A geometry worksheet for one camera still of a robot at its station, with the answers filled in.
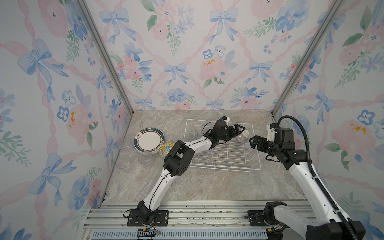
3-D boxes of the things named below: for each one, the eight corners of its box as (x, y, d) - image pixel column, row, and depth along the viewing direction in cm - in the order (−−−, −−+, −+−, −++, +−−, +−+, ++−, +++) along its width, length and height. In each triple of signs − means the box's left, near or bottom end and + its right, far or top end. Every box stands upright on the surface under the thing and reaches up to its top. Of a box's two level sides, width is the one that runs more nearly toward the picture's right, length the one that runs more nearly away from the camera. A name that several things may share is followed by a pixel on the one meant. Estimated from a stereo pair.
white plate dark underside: (133, 155, 98) (130, 151, 94) (139, 132, 110) (137, 127, 106) (162, 155, 98) (161, 151, 94) (165, 132, 110) (164, 127, 106)
